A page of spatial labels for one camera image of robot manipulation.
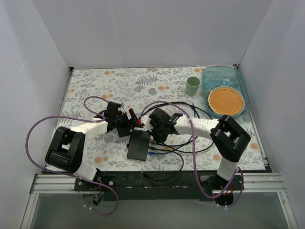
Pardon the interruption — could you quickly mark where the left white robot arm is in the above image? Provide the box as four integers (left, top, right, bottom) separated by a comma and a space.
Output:
45, 102, 141, 191

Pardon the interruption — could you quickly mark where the green cup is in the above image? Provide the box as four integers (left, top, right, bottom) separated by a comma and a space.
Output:
185, 76, 200, 96

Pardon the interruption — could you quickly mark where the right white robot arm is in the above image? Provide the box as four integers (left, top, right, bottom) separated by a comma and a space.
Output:
141, 108, 251, 190

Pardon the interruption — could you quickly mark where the aluminium rail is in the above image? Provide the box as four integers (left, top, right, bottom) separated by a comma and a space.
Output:
30, 173, 286, 194

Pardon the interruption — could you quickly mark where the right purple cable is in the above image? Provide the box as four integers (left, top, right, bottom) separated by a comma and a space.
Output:
139, 101, 245, 207

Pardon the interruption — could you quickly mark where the teal plastic bin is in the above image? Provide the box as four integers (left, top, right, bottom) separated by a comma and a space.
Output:
202, 66, 250, 118

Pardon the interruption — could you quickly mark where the black network switch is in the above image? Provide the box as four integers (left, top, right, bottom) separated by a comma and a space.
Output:
127, 128, 150, 161

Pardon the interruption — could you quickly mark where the floral table mat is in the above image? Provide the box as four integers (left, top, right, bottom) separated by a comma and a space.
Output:
46, 66, 267, 172

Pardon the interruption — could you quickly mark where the orange woven plate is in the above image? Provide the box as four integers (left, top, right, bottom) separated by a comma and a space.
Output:
207, 86, 245, 115

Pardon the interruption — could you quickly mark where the long black cable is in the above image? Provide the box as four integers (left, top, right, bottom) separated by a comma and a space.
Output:
125, 101, 215, 156

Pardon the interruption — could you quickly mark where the purple cable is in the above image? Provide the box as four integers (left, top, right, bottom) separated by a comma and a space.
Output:
139, 101, 245, 207
25, 96, 120, 216

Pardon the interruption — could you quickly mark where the blue ethernet cable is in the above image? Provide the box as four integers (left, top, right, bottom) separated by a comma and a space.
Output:
146, 102, 203, 155

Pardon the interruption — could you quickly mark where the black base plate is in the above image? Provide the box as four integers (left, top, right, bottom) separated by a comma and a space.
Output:
74, 171, 244, 206

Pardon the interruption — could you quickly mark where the short black cable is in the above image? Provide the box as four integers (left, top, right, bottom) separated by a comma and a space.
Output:
140, 143, 184, 178

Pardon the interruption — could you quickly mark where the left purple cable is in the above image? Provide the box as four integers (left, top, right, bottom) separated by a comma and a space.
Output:
25, 96, 120, 216

